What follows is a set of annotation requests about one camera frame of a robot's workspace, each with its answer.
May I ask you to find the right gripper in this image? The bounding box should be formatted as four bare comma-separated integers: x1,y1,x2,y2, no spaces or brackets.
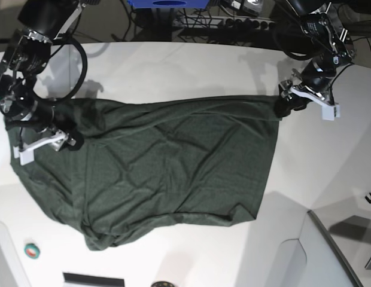
17,104,84,151

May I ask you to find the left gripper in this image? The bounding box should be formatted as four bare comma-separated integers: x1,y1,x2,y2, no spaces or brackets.
273,69,334,118

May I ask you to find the dark green t-shirt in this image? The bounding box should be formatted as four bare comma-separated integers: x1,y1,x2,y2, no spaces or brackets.
10,96,279,251

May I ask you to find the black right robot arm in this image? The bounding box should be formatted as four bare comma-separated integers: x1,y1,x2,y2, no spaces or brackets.
0,1,99,151

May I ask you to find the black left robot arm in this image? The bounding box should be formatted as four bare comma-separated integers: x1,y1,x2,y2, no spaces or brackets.
274,1,355,121

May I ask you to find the green red round button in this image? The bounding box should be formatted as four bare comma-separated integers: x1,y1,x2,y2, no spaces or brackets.
24,243,40,259

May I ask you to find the black white label plate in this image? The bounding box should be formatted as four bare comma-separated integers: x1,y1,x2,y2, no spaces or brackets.
63,273,125,287

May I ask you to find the grey power strip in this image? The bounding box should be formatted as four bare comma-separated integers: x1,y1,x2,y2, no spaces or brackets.
172,14,276,30

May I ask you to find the blue plastic bin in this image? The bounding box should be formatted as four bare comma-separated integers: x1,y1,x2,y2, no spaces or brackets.
127,0,209,9

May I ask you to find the black round knob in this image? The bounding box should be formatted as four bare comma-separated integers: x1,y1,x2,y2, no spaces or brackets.
151,281,175,287

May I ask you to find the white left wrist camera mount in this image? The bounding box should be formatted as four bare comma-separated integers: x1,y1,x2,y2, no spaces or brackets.
289,86,340,121

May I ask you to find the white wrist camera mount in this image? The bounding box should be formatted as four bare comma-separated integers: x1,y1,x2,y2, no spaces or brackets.
289,86,340,121
13,132,69,166

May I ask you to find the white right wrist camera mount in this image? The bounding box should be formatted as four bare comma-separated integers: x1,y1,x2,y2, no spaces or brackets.
13,132,69,166

